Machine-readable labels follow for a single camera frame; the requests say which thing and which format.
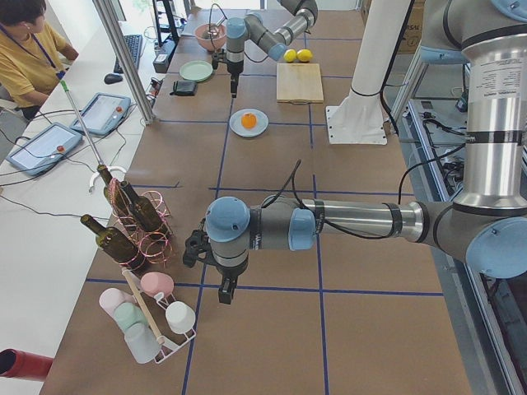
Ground dark wine bottle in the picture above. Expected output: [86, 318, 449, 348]
[120, 180, 171, 239]
[103, 175, 137, 231]
[80, 214, 151, 275]

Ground yellow lemon near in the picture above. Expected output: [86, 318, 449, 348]
[296, 49, 313, 63]

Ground metal scoop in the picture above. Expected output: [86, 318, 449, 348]
[202, 16, 226, 40]

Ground orange mandarin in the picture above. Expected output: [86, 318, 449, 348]
[240, 112, 258, 129]

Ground dark wine bottle back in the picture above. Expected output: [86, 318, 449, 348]
[103, 175, 137, 231]

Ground white cup right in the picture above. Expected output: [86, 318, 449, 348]
[166, 301, 196, 334]

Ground yellow lemon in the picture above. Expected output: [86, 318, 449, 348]
[296, 49, 313, 63]
[282, 49, 297, 63]

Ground metal stick green tip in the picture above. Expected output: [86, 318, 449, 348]
[60, 79, 105, 165]

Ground green plate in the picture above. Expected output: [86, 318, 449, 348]
[179, 60, 213, 82]

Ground white wire cup rack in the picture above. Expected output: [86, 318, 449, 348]
[121, 267, 198, 365]

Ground white hook tool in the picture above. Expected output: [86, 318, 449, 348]
[88, 165, 126, 193]

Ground light grey cup bottom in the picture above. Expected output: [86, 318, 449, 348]
[124, 323, 161, 364]

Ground teach pendant near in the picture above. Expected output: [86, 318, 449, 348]
[7, 123, 82, 176]

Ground pink bowl with ice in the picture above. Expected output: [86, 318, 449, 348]
[194, 23, 226, 52]

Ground red cylinder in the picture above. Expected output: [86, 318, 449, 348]
[1, 349, 54, 382]

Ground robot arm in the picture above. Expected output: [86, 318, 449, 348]
[225, 0, 318, 98]
[204, 1, 526, 304]

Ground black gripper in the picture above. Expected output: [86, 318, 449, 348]
[226, 59, 245, 98]
[215, 253, 249, 304]

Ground teach pendant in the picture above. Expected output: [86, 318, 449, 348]
[80, 92, 131, 137]
[7, 123, 82, 176]

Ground pink cup top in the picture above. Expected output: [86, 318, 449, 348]
[140, 272, 174, 297]

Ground dark wine bottle middle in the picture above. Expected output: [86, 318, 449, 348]
[120, 180, 171, 239]

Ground yellow lemon far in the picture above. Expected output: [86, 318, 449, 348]
[282, 49, 297, 63]

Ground light blue plate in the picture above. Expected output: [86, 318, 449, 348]
[229, 109, 268, 138]

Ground pale pink cup left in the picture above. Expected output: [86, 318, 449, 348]
[99, 288, 136, 318]

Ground bamboo cutting board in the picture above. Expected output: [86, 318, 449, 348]
[277, 63, 324, 104]

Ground copper wire wine rack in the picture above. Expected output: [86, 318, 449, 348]
[105, 178, 173, 267]

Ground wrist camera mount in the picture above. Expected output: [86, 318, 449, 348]
[212, 49, 228, 70]
[182, 230, 212, 268]

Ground aluminium frame post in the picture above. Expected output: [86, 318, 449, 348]
[92, 0, 156, 125]

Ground teach pendant far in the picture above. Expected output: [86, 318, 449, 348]
[80, 92, 131, 137]

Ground seated person yellow shirt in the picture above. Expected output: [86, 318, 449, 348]
[1, 0, 78, 120]

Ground mint green cup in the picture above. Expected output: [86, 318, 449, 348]
[113, 302, 147, 332]

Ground dark folded cloth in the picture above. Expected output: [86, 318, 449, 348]
[170, 80, 198, 96]

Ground wooden rack handle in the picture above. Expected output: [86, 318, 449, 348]
[122, 270, 165, 345]

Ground dark wine bottle front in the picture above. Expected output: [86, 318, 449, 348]
[80, 214, 151, 275]

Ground black keyboard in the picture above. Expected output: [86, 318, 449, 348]
[113, 34, 144, 75]

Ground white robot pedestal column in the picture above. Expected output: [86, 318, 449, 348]
[350, 0, 413, 98]

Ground black computer mouse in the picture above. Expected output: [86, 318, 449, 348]
[104, 73, 123, 85]

